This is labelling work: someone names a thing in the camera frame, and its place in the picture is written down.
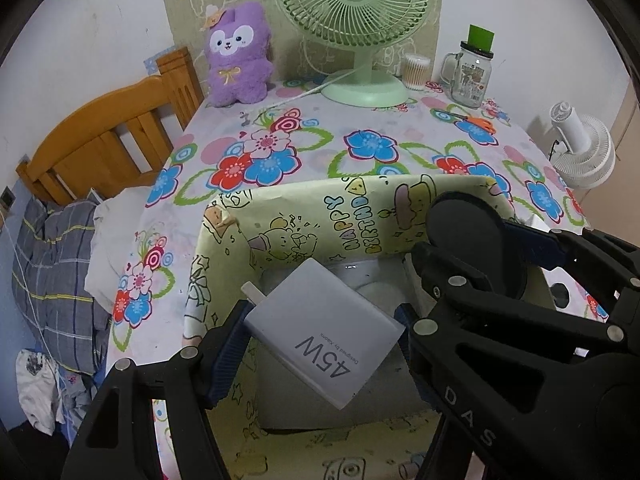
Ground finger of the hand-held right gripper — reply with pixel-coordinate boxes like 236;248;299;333
501;219;640;342
410;241;587;362

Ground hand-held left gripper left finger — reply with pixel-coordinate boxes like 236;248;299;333
60;300;253;480

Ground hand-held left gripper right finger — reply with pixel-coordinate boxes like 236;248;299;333
393;302;442;413

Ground black round disc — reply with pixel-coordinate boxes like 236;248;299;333
424;191;527;301

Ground large white charger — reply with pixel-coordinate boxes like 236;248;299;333
241;258;406;411

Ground yellow printed storage box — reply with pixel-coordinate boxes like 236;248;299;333
182;174;558;480

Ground white floor fan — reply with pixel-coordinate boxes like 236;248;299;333
547;101;617;190

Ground beige wooden door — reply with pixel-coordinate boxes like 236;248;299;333
575;85;640;241

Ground glass jar mug green lid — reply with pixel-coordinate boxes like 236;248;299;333
440;24;496;108

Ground white crumpled garment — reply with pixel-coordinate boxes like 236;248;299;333
15;350;66;436

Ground grey plaid bedding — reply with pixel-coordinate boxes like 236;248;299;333
10;195;113;376

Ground cotton swab container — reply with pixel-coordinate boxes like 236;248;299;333
402;53;433;92

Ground wooden bed headboard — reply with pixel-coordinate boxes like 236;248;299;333
15;46;205;206

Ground purple plush toy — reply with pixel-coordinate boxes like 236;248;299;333
202;1;275;108

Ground pale printed backing board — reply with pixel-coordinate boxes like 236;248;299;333
164;0;446;91

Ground orange handled scissors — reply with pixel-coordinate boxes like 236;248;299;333
434;108;498;133

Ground white fan cable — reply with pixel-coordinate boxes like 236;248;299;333
272;72;351;108

